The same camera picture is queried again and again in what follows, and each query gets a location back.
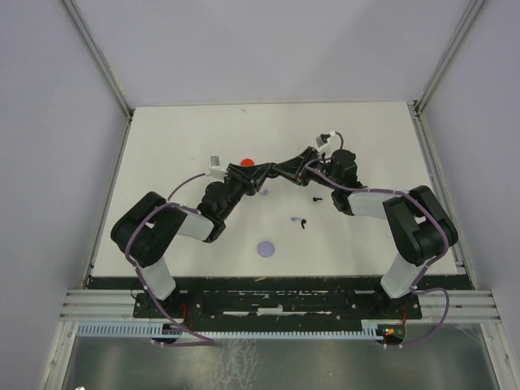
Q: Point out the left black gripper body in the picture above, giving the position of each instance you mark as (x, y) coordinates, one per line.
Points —
(236, 187)

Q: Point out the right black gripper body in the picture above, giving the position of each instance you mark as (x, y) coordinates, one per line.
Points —
(320, 179)

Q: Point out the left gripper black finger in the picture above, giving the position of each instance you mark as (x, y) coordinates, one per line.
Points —
(254, 181)
(255, 170)

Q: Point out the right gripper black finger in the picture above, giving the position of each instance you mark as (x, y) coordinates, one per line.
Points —
(297, 163)
(293, 176)

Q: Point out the red charging case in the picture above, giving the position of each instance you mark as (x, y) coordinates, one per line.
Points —
(247, 162)

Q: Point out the purple charging case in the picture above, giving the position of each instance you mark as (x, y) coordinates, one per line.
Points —
(266, 249)

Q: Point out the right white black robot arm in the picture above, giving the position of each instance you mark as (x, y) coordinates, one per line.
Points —
(421, 228)

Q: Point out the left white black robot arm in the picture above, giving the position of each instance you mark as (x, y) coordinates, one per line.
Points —
(146, 231)

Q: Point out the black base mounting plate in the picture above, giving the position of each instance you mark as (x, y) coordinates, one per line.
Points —
(279, 304)

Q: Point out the controller board with leds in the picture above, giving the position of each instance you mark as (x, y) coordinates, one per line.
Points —
(393, 334)

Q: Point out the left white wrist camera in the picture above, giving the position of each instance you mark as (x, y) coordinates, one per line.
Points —
(215, 170)

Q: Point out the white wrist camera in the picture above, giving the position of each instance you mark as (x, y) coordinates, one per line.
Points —
(324, 139)
(215, 170)

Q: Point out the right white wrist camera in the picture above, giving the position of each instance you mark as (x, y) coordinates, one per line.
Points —
(324, 139)

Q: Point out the white slotted cable duct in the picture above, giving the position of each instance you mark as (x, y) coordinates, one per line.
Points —
(165, 331)

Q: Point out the aluminium front rail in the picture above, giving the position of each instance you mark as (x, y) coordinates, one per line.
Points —
(117, 305)

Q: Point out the right aluminium frame post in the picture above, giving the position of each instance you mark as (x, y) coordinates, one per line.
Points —
(465, 25)

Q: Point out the aluminium frame post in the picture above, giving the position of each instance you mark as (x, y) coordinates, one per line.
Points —
(465, 25)
(79, 24)

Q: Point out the left aluminium frame post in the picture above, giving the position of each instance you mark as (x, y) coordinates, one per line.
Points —
(79, 24)

